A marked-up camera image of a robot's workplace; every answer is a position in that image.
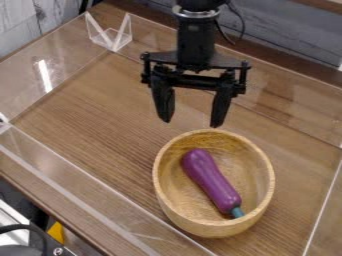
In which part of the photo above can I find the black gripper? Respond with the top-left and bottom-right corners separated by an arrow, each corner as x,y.
140,8 -> 251,128

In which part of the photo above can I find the purple toy eggplant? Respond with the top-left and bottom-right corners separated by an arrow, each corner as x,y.
180,149 -> 244,218

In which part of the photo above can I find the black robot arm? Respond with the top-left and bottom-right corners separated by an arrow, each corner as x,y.
140,0 -> 251,128

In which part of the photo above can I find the brown wooden bowl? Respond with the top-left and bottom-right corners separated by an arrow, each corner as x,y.
152,129 -> 275,238

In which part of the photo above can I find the yellow black device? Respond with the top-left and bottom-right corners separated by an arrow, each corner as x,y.
27,223 -> 77,256

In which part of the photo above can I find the clear acrylic corner bracket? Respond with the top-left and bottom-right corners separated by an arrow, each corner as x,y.
84,12 -> 132,52

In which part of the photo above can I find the clear acrylic barrier wall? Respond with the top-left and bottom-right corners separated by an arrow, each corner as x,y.
0,113 -> 216,256

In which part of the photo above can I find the black cable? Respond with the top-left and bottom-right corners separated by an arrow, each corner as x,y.
0,223 -> 49,253

